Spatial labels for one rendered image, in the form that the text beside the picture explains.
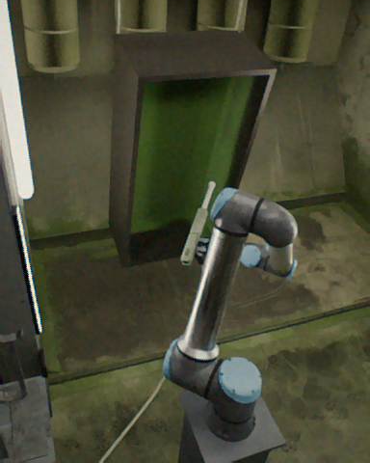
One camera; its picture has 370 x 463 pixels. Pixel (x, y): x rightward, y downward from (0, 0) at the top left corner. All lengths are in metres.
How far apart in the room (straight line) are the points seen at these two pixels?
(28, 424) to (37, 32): 2.16
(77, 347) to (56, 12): 1.94
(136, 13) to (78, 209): 1.38
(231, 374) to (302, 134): 2.74
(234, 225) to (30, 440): 0.93
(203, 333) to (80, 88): 2.29
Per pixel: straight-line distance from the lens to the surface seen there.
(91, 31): 3.33
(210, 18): 3.17
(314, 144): 4.03
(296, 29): 3.46
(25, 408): 1.66
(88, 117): 3.36
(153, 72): 1.77
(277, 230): 1.38
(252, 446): 1.77
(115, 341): 2.74
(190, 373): 1.61
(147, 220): 2.80
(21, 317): 1.93
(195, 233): 2.12
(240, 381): 1.57
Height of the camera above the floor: 2.19
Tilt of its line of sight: 37 degrees down
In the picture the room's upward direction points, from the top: 5 degrees clockwise
